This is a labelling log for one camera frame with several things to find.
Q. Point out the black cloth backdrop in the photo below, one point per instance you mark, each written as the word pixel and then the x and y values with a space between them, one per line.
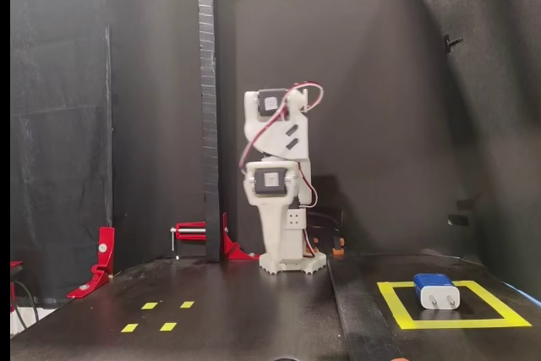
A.
pixel 380 103

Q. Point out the blue white USB charger block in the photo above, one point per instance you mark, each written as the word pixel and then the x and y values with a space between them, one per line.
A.
pixel 433 280

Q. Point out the red clamp part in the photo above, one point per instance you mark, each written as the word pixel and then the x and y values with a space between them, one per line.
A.
pixel 16 264

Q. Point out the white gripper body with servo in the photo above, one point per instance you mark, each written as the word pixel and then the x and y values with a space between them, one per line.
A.
pixel 268 181

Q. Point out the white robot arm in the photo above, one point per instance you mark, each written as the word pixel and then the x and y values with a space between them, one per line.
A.
pixel 274 141

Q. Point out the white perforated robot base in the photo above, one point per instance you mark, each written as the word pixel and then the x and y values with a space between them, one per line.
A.
pixel 313 266

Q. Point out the black tape patch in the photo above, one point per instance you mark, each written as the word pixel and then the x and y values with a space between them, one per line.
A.
pixel 458 220

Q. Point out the orange black table clamp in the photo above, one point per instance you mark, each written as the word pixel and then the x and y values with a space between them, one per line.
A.
pixel 338 248

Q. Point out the red screw clamp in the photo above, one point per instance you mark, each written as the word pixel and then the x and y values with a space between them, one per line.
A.
pixel 190 225

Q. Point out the small yellow tape marker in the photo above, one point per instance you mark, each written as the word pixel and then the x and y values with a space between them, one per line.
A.
pixel 187 304
pixel 149 305
pixel 129 327
pixel 167 326

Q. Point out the orange black spring clamp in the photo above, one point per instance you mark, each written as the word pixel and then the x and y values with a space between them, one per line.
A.
pixel 399 359

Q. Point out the black mesh curtain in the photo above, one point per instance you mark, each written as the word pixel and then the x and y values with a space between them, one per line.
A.
pixel 59 124

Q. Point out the black flat divider strip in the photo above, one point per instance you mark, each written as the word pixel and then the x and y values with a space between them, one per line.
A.
pixel 359 323

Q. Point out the small black clip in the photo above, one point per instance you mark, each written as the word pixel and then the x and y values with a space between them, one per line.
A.
pixel 451 42

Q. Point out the black vertical post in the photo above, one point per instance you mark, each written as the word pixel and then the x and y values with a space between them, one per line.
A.
pixel 209 82

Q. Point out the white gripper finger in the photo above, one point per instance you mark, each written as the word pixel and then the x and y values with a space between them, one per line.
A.
pixel 277 230

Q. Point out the red angle bracket with bolts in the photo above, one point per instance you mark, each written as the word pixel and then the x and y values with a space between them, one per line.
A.
pixel 105 251

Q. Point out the yellow tape square outline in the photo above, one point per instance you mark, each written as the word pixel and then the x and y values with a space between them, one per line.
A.
pixel 422 324

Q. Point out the orange black base clamp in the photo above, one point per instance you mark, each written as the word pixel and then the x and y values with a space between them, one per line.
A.
pixel 313 249

